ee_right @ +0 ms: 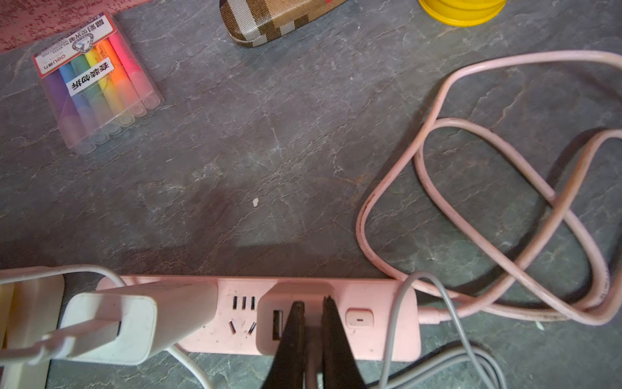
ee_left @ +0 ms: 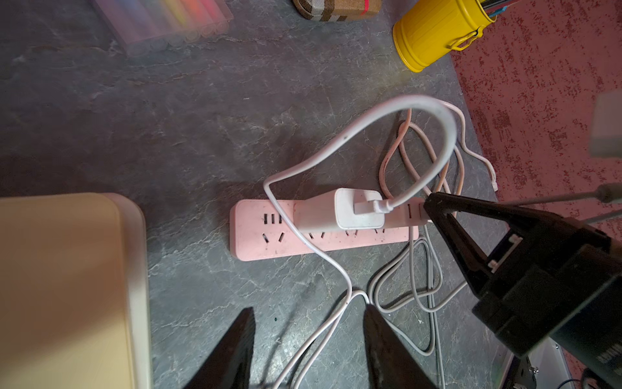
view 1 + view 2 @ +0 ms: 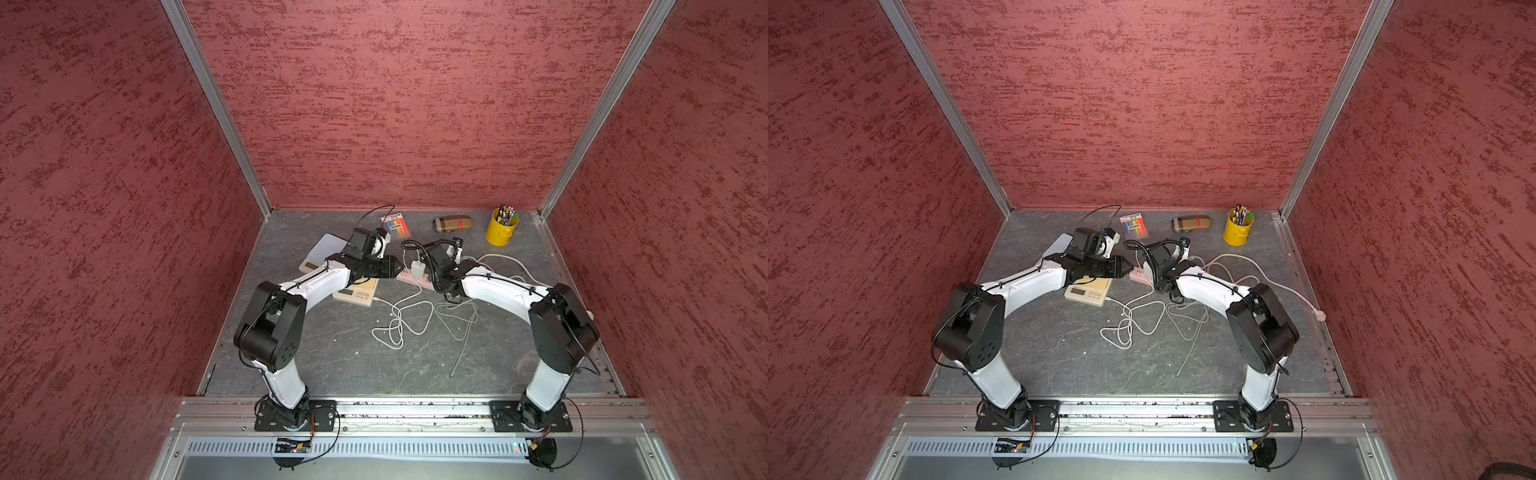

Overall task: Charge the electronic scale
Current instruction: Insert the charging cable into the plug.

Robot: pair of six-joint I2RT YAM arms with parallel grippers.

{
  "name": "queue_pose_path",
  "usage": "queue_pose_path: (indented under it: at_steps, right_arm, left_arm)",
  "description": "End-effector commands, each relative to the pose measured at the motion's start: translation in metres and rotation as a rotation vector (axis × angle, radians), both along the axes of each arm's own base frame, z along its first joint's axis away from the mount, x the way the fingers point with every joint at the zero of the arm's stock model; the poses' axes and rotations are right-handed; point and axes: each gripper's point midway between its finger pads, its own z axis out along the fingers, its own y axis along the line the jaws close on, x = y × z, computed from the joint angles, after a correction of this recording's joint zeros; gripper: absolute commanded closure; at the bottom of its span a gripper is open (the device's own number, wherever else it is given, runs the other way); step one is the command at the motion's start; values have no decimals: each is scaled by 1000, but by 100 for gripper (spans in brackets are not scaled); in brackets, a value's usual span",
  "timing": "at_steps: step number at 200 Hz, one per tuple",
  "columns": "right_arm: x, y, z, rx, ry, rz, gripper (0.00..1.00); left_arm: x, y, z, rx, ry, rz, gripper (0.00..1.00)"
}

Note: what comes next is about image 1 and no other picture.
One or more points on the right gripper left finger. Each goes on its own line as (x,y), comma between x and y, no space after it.
(288,367)

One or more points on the brown striped glasses case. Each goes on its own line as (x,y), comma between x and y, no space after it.
(251,23)

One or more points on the pink power strip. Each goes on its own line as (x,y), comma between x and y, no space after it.
(251,313)

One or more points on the yellow pen cup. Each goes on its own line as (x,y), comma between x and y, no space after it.
(463,13)

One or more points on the yellow kitchen scale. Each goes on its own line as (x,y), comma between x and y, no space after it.
(29,310)

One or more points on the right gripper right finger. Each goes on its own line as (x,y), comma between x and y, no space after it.
(339,369)

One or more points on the white USB charger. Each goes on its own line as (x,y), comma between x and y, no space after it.
(150,317)

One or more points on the colourful sticky flags pack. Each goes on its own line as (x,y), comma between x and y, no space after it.
(95,84)

